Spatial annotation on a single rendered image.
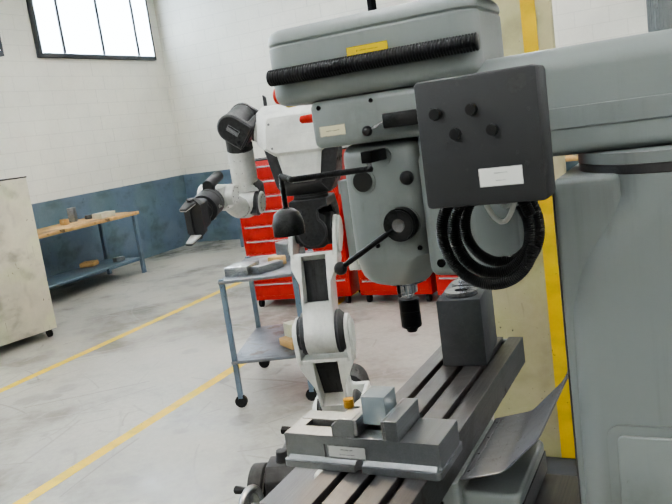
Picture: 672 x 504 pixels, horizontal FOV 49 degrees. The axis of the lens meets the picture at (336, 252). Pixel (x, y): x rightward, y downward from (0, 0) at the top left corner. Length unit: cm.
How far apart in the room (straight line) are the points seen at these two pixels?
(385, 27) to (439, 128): 35
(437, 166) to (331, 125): 40
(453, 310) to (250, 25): 1062
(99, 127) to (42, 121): 108
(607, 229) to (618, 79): 27
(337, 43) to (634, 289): 74
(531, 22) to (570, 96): 189
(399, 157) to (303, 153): 90
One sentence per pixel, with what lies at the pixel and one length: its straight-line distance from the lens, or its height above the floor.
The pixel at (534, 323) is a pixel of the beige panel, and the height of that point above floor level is 68.
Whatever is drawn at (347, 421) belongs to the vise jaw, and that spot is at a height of 109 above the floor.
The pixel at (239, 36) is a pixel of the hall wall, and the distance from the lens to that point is 1251.
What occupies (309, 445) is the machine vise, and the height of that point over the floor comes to 103.
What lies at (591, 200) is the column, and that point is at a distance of 140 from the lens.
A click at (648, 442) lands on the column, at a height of 104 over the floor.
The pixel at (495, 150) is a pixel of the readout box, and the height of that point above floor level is 160.
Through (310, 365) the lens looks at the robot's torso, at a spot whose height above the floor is 91.
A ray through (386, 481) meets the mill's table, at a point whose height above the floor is 99.
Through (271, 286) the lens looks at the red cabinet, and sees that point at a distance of 732.
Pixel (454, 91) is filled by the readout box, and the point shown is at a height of 170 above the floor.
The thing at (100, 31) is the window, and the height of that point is 355.
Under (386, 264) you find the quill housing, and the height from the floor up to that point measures 137.
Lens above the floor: 167
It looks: 10 degrees down
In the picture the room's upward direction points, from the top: 8 degrees counter-clockwise
